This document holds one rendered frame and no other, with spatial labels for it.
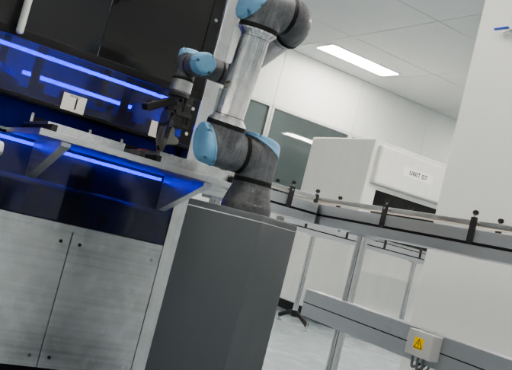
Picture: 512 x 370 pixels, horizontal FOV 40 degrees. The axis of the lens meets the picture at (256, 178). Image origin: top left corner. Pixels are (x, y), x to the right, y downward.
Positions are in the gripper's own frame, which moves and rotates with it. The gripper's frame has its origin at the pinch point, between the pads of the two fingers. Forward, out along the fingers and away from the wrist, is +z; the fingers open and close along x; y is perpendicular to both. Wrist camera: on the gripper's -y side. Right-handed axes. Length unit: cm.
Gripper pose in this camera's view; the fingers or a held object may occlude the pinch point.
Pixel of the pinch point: (158, 148)
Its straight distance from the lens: 240.0
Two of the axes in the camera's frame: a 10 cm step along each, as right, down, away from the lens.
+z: -2.5, 9.7, -0.7
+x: -5.1, -0.7, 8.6
